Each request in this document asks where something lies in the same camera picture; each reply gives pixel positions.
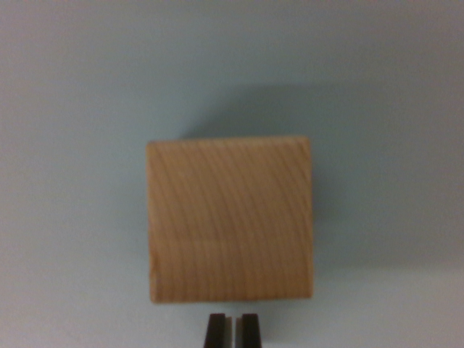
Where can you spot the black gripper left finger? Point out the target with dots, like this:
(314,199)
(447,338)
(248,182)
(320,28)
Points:
(216,331)

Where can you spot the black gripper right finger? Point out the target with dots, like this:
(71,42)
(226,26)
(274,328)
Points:
(251,331)

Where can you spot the wooden cube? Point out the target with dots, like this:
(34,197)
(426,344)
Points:
(230,221)

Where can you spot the light blue plastic bin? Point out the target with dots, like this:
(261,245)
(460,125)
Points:
(72,145)

